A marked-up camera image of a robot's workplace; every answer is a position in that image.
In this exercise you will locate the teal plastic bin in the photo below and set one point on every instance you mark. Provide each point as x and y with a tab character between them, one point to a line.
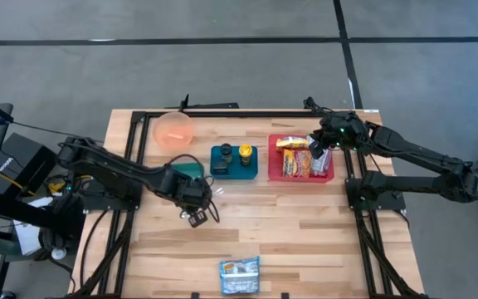
189	169

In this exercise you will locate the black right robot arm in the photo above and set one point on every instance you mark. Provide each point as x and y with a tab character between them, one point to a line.
409	147

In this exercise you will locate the orange translucent bowl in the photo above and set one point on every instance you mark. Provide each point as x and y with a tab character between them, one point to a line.
172	128

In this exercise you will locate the black camera mast foot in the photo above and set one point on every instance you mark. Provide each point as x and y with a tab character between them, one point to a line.
218	106

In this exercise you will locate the yellow-lid spice jar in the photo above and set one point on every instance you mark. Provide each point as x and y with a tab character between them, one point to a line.
245	150

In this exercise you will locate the red ramen packet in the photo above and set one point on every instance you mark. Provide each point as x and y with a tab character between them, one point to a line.
321	168

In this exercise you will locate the small black box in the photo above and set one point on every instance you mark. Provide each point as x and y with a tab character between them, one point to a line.
220	168

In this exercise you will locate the black equipment stand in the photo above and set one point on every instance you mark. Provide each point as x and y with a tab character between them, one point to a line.
15	214

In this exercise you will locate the white round cap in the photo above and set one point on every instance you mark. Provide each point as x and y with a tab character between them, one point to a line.
59	253

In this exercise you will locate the white table sticker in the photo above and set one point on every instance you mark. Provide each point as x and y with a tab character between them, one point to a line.
371	110

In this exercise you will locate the black cardboard box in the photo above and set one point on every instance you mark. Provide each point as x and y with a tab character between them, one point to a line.
11	166

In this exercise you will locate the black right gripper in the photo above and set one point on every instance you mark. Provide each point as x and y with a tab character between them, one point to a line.
344	130

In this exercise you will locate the red plastic tray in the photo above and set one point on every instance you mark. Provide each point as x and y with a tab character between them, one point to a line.
274	166

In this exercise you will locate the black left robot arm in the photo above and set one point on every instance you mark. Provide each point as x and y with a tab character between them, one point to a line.
127	170

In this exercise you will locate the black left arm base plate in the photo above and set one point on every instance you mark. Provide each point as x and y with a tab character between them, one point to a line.
110	204

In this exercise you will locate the dark blue plastic tray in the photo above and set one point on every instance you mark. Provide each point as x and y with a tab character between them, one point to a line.
239	172

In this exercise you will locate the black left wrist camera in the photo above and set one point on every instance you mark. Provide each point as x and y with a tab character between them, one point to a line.
198	218

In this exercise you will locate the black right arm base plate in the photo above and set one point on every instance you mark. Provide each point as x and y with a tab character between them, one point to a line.
382	205

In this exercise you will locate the white paper sheet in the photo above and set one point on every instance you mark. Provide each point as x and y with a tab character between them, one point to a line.
29	241

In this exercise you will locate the orange Maruchan ramen packet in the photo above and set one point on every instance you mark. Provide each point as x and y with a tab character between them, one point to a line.
297	163

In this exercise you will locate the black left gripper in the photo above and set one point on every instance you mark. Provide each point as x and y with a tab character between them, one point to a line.
189	191

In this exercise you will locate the blue ramen packet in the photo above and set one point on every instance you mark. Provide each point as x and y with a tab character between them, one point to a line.
239	276

